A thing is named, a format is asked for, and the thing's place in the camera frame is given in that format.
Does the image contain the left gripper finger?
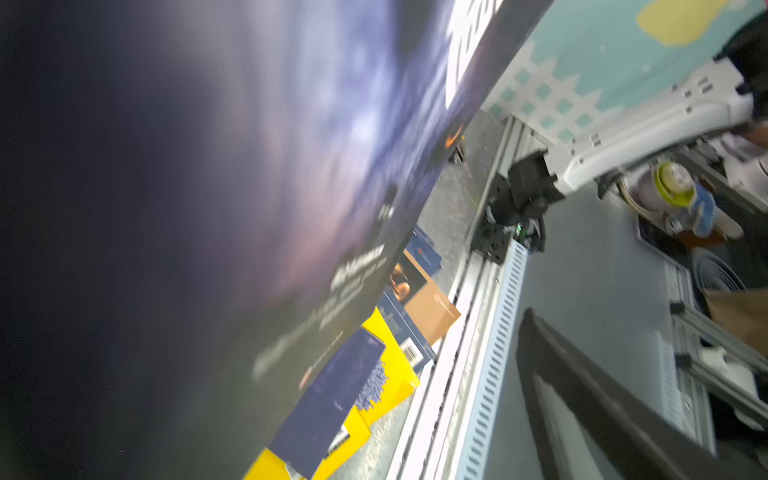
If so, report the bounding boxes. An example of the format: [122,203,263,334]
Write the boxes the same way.
[516,308,767,479]

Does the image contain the black wolf cover book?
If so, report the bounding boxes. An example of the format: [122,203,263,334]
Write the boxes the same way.
[1,1,549,479]

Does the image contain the dark blue barcode book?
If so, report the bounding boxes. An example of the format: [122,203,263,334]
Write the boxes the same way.
[269,328,385,479]

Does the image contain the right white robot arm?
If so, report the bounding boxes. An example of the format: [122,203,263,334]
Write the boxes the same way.
[472,13,767,264]

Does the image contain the brown lamp cover book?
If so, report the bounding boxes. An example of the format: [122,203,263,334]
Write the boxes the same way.
[389,250,461,346]

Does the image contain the yellow cartoon cover book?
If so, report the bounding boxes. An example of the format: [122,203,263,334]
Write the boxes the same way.
[245,310,420,479]

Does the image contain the blue yellow-label book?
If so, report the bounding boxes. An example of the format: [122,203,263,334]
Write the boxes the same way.
[406,226,442,276]

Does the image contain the yellow green pliers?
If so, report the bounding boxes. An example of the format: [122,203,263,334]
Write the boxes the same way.
[449,136,466,165]

